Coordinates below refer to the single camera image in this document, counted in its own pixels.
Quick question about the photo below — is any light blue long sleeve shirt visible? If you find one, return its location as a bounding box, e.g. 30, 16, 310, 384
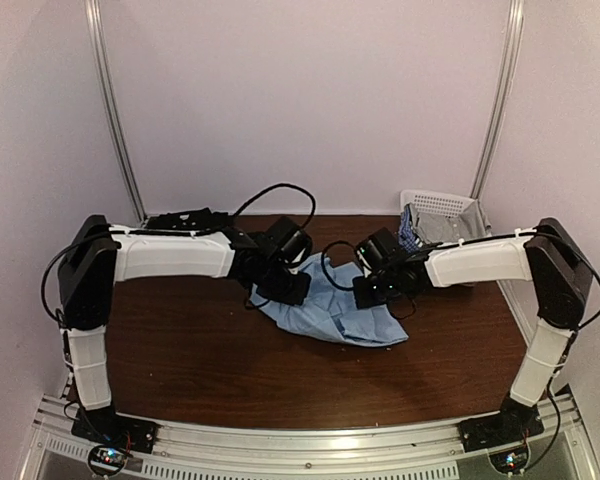
250, 253, 408, 348

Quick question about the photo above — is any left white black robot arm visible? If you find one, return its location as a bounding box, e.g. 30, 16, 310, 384
58, 215, 313, 444

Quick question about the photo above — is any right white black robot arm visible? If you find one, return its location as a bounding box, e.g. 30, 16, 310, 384
352, 217, 594, 442

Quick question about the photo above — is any blue checkered shirt in basket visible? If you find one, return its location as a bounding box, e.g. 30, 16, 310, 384
397, 204, 423, 253

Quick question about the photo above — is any folded black shirt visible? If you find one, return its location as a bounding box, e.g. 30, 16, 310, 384
144, 207, 233, 235

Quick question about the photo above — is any grey shirt in basket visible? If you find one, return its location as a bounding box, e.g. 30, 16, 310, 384
409, 201, 491, 244

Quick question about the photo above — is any white plastic laundry basket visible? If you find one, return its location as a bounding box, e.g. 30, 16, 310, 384
399, 189, 480, 215

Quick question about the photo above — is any right round controller board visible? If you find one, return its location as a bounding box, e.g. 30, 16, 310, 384
489, 445, 530, 475

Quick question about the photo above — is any round controller board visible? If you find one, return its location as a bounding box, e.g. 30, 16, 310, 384
87, 444, 132, 476
489, 445, 530, 475

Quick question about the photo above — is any left round controller board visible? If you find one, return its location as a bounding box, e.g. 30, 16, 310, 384
87, 444, 132, 476

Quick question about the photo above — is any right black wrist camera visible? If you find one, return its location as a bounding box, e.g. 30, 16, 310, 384
355, 227, 407, 272

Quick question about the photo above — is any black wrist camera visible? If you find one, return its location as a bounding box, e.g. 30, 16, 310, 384
355, 227, 407, 272
265, 216, 313, 265

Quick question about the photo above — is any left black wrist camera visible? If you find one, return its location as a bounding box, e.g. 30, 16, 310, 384
265, 216, 313, 265

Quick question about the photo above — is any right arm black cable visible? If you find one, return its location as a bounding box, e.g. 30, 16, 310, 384
324, 227, 600, 401

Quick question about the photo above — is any front aluminium rail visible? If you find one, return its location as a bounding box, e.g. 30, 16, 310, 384
15, 394, 600, 479

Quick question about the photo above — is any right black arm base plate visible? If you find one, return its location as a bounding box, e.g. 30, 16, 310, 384
458, 411, 544, 453

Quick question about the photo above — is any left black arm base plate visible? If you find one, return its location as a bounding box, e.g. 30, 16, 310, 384
71, 405, 158, 454

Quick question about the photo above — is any right aluminium frame post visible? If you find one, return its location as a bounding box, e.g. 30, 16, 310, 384
470, 0, 525, 199

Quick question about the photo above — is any aluminium frame post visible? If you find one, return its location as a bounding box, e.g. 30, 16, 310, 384
84, 0, 147, 223
470, 0, 525, 199

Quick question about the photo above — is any left aluminium frame post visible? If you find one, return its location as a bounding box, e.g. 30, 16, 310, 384
84, 0, 147, 223

